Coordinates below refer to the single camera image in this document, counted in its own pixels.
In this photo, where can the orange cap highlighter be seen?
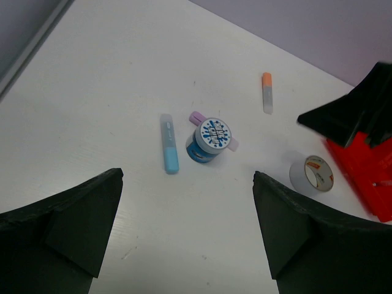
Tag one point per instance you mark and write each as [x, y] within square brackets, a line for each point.
[267, 93]

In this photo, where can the red compartment bin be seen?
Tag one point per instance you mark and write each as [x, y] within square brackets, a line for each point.
[368, 170]

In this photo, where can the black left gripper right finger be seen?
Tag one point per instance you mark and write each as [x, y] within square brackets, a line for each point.
[313, 248]

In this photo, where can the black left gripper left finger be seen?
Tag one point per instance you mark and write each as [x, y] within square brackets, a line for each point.
[57, 245]

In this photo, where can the pink highlighter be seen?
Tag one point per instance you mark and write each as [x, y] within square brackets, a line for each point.
[214, 132]

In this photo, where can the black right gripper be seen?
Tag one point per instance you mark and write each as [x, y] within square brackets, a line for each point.
[366, 109]

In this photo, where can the blue highlighter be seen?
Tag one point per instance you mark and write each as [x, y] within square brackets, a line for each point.
[171, 163]

